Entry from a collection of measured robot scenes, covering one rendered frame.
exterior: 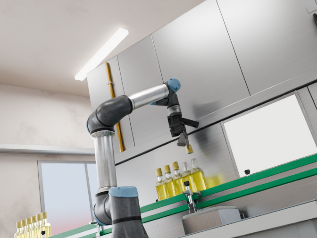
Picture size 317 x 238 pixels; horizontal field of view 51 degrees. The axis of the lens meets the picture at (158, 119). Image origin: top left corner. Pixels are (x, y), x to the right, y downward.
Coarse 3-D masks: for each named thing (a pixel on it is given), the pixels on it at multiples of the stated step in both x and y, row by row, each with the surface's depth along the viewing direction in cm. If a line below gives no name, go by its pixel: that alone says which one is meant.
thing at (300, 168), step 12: (312, 156) 142; (276, 168) 150; (288, 168) 147; (300, 168) 144; (312, 168) 142; (240, 180) 158; (252, 180) 154; (264, 180) 152; (276, 180) 149; (288, 180) 146; (204, 192) 166; (216, 192) 163; (228, 192) 160; (240, 192) 156; (252, 192) 153; (204, 204) 165
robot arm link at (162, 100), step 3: (162, 99) 180; (165, 99) 181; (168, 99) 187; (153, 102) 182; (156, 102) 183; (159, 102) 183; (162, 102) 184; (165, 102) 186; (156, 105) 186; (159, 105) 187; (162, 105) 188; (165, 105) 189
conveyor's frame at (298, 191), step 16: (272, 192) 147; (288, 192) 143; (304, 192) 140; (208, 208) 162; (240, 208) 153; (256, 208) 149; (272, 208) 145; (144, 224) 168; (160, 224) 163; (176, 224) 159
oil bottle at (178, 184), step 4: (176, 176) 178; (180, 176) 178; (172, 180) 179; (176, 180) 178; (180, 180) 176; (176, 184) 177; (180, 184) 176; (176, 188) 177; (180, 188) 175; (176, 192) 176; (180, 192) 175
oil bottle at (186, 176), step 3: (186, 171) 176; (189, 171) 176; (183, 174) 176; (186, 174) 175; (189, 174) 175; (183, 177) 176; (186, 177) 175; (189, 177) 174; (183, 180) 176; (186, 180) 175; (189, 180) 174; (183, 183) 175; (192, 183) 173; (189, 186) 173; (192, 186) 172; (192, 189) 172
